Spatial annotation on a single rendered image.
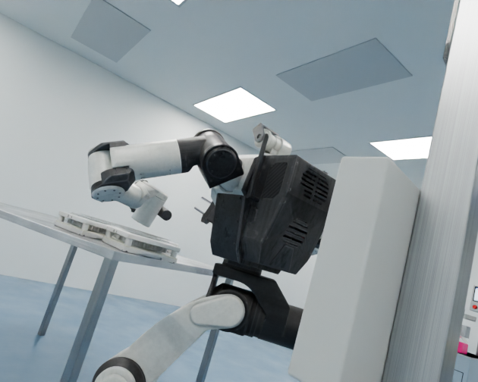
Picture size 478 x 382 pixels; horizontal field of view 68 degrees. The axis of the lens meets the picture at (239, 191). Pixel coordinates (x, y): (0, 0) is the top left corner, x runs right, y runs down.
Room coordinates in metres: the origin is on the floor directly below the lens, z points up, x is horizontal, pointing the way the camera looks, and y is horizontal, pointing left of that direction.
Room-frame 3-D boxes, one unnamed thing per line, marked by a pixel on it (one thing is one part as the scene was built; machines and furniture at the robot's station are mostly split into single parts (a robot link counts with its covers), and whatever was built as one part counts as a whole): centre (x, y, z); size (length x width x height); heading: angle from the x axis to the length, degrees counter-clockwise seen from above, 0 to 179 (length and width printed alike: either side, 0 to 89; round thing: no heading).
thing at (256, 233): (1.03, -0.10, 1.15); 0.34 x 0.30 x 0.36; 129
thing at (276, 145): (1.08, -0.06, 1.36); 0.10 x 0.07 x 0.09; 129
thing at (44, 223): (2.16, 0.76, 0.88); 1.50 x 1.10 x 0.04; 61
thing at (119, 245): (1.57, 0.34, 0.91); 0.24 x 0.24 x 0.02; 39
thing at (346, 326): (0.45, -0.19, 1.02); 0.17 x 0.06 x 0.26; 134
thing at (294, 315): (1.05, -0.14, 0.89); 0.28 x 0.13 x 0.18; 84
